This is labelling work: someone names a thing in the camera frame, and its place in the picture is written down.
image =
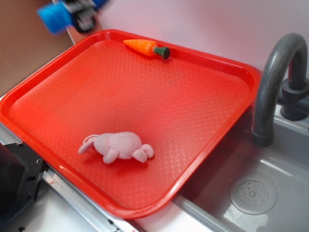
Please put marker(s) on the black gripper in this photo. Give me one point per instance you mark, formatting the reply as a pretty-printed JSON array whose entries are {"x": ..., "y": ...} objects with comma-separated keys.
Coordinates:
[{"x": 83, "y": 12}]

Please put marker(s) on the brown cardboard panel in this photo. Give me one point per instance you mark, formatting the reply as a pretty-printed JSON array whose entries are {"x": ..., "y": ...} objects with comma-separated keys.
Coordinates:
[{"x": 25, "y": 43}]

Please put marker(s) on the orange toy carrot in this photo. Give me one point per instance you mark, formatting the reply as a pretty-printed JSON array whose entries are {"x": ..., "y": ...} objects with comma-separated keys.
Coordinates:
[{"x": 148, "y": 48}]

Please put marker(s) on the red plastic tray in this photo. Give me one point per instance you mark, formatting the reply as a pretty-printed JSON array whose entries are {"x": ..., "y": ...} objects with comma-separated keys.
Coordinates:
[{"x": 182, "y": 107}]

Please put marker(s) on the pink plush bunny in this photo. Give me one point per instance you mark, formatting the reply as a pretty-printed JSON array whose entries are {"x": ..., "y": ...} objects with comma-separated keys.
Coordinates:
[{"x": 121, "y": 145}]

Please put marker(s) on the grey toy faucet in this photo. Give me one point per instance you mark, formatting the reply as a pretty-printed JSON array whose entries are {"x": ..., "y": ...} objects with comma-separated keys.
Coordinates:
[{"x": 284, "y": 82}]

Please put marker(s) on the grey toy sink basin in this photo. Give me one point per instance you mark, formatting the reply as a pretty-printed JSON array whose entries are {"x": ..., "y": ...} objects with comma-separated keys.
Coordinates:
[{"x": 241, "y": 187}]

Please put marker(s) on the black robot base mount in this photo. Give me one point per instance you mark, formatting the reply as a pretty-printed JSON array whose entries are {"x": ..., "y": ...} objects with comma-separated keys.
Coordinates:
[{"x": 21, "y": 170}]

